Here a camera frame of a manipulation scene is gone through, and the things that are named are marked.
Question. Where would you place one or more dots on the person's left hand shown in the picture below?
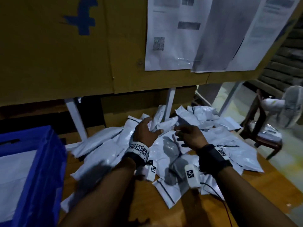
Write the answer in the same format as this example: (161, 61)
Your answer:
(144, 132)

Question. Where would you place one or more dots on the person's right hand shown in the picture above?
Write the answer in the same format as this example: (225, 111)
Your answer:
(193, 137)

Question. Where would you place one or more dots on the pile of grey mailer bags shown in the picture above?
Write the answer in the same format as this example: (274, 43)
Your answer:
(109, 149)

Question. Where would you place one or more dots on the blue plastic crate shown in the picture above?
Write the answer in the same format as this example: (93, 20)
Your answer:
(47, 177)

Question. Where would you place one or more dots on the packed white bags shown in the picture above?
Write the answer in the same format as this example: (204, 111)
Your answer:
(16, 182)

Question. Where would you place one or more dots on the person's right forearm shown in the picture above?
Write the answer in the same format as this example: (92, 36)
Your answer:
(251, 201)

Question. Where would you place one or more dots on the person's left forearm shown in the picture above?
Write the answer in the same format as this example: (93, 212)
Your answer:
(99, 196)

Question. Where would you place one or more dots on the left marker wristband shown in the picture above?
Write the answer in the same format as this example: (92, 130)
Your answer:
(137, 152)

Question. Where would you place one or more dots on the marker wristband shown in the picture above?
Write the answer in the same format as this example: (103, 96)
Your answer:
(214, 158)
(137, 152)

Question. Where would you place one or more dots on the right marker wristband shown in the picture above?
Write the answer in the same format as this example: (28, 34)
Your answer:
(214, 158)

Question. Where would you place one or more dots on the white metal shelf leg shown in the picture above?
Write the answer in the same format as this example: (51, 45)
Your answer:
(169, 104)
(230, 97)
(75, 118)

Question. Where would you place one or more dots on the brown wooden chair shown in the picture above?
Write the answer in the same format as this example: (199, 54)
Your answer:
(258, 132)

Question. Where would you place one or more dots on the wooden table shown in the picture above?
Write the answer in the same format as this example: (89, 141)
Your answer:
(265, 182)

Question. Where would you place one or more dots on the white printed paper sheet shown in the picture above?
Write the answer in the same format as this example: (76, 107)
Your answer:
(173, 40)
(222, 35)
(272, 30)

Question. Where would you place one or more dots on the white standing fan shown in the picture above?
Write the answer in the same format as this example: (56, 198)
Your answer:
(291, 106)

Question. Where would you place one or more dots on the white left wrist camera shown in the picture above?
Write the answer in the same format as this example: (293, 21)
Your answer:
(151, 170)

